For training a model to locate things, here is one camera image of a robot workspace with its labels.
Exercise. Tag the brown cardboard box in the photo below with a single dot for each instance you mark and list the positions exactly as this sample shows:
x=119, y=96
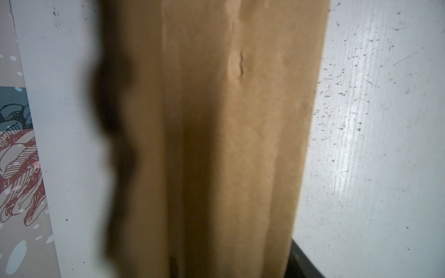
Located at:
x=207, y=106

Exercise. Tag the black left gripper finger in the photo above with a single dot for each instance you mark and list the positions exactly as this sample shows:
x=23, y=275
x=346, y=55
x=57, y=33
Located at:
x=299, y=266

